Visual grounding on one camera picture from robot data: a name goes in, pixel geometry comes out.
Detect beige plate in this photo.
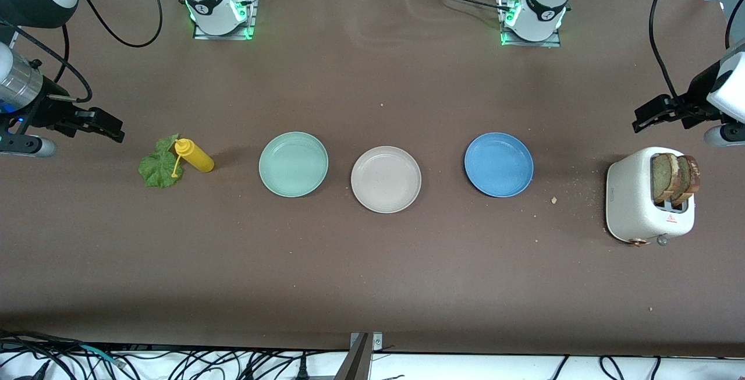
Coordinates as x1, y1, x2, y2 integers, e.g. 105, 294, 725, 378
350, 145, 422, 214

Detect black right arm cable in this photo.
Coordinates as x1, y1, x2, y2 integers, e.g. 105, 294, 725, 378
0, 0, 164, 104

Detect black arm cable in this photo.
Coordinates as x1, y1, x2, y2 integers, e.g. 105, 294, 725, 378
0, 0, 164, 104
648, 0, 745, 107

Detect green lettuce leaf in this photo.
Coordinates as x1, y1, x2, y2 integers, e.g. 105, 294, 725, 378
139, 134, 186, 189

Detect white toaster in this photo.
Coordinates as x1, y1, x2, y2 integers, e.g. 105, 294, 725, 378
605, 147, 696, 247

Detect teal floor cable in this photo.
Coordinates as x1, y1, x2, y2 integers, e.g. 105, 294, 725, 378
77, 343, 126, 368

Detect blue plate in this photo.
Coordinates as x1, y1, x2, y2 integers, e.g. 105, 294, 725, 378
464, 132, 534, 198

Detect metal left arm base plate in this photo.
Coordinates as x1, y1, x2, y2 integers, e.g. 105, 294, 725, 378
498, 0, 562, 48

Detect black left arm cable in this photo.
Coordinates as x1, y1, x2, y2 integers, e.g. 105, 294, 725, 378
648, 0, 745, 107

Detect yellow squeeze bottle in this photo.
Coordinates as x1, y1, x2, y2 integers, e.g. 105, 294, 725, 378
171, 138, 215, 179

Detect silver table bracket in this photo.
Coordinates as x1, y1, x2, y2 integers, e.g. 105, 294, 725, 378
349, 332, 384, 351

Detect grey metal bar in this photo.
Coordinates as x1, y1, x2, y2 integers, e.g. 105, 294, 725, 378
335, 333, 371, 380

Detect green plate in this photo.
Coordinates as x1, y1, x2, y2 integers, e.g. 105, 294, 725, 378
258, 131, 329, 198

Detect brown bread slice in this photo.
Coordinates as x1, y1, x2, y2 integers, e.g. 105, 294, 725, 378
651, 153, 682, 205
670, 155, 701, 207

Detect tangled black floor cables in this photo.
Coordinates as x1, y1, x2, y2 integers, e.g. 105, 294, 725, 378
0, 329, 327, 380

